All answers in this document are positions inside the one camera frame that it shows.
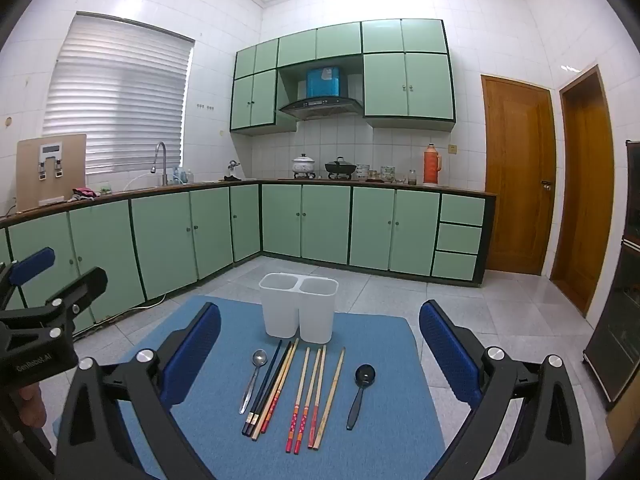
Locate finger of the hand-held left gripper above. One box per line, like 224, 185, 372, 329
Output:
0, 266, 109, 329
0, 246, 57, 307

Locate plain wooden door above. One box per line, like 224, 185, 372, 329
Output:
549, 64, 615, 318

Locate green upper wall cabinets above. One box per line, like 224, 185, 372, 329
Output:
229, 18, 457, 136

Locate red thermos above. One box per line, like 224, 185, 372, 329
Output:
423, 143, 443, 187

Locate metal spoon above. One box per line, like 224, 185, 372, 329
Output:
239, 349, 269, 415

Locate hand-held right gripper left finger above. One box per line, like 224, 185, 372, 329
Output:
55, 301, 222, 480

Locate black wok with lid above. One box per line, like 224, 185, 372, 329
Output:
324, 156, 358, 176

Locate wooden chopstick red floral end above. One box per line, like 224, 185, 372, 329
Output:
259, 345, 298, 435

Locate white two-compartment utensil holder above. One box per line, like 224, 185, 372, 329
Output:
258, 272, 340, 339

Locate plain wooden chopstick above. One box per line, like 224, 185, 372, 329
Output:
314, 347, 347, 450
251, 337, 300, 442

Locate range hood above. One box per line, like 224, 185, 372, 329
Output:
278, 97, 364, 122

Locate metal kitchen faucet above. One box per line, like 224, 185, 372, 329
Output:
151, 141, 169, 187

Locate person's left hand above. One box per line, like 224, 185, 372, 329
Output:
19, 382, 49, 430

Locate wooden chopstick dark red end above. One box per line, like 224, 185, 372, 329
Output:
308, 344, 328, 450

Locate wooden board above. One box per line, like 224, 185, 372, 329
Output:
15, 133, 87, 211

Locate blue table mat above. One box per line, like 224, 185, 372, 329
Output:
52, 296, 446, 480

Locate black plastic spoon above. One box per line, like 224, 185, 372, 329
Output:
346, 364, 376, 431

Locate white window blind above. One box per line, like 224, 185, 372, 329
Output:
42, 11, 196, 175

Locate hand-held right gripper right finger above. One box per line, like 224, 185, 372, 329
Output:
419, 299, 603, 480

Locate green lower kitchen cabinets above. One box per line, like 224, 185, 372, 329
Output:
0, 180, 497, 341

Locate dark glass-front cabinet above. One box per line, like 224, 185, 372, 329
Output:
582, 140, 640, 413

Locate dark blue chopstick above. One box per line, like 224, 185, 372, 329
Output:
247, 342, 294, 438
242, 341, 283, 436

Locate red orange banded chopstick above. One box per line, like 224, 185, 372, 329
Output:
295, 348, 323, 455
285, 347, 311, 455

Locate wooden door with handle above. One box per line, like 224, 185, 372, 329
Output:
481, 74, 557, 277

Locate small white device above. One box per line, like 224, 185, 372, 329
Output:
37, 144, 64, 181

